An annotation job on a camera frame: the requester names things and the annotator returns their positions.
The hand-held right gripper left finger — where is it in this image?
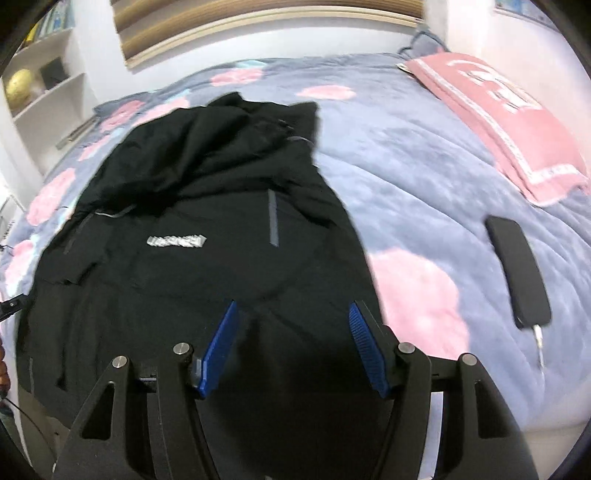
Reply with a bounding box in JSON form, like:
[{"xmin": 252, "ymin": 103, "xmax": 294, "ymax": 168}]
[{"xmin": 53, "ymin": 300, "xmax": 240, "ymax": 480}]

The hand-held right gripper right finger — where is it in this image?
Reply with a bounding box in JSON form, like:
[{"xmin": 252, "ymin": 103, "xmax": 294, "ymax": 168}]
[{"xmin": 348, "ymin": 300, "xmax": 539, "ymax": 480}]

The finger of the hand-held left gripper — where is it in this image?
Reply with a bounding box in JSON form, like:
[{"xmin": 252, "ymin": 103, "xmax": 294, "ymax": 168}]
[{"xmin": 0, "ymin": 295, "xmax": 26, "ymax": 324}]

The black hooded jacket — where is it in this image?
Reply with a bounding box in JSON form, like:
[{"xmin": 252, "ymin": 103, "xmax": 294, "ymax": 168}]
[{"xmin": 14, "ymin": 91, "xmax": 384, "ymax": 480}]

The black phone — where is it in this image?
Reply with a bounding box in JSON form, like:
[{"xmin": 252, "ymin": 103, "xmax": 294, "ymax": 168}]
[{"xmin": 485, "ymin": 215, "xmax": 552, "ymax": 329}]

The grey floral blanket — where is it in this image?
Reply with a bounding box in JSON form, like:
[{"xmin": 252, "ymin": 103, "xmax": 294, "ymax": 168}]
[{"xmin": 0, "ymin": 51, "xmax": 591, "ymax": 430}]

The gold globe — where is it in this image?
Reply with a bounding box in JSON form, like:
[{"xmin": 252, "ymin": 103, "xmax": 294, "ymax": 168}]
[{"xmin": 4, "ymin": 68, "xmax": 34, "ymax": 112}]

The black box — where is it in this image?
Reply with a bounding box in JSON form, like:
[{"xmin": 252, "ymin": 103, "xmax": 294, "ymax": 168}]
[{"xmin": 39, "ymin": 58, "xmax": 65, "ymax": 88}]

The pink pillow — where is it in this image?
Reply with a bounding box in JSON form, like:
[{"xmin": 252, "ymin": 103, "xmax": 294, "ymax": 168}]
[{"xmin": 406, "ymin": 52, "xmax": 591, "ymax": 208}]

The white bookshelf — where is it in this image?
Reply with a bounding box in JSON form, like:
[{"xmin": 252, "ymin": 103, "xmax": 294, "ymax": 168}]
[{"xmin": 0, "ymin": 0, "xmax": 100, "ymax": 176}]

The row of books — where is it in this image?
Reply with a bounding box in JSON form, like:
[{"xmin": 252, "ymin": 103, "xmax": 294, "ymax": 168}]
[{"xmin": 28, "ymin": 0, "xmax": 75, "ymax": 42}]

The grey pillow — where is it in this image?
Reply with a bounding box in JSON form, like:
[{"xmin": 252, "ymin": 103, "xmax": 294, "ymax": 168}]
[{"xmin": 399, "ymin": 25, "xmax": 451, "ymax": 61}]

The striped brown window blind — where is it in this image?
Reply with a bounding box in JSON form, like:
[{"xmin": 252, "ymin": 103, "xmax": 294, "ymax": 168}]
[{"xmin": 111, "ymin": 0, "xmax": 426, "ymax": 70}]

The white charging cable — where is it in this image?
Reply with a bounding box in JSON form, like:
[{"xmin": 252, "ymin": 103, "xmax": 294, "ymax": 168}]
[{"xmin": 531, "ymin": 323, "xmax": 548, "ymax": 370}]

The colourful wall map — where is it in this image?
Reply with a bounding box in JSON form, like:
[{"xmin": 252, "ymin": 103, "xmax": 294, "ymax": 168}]
[{"xmin": 494, "ymin": 0, "xmax": 561, "ymax": 28}]

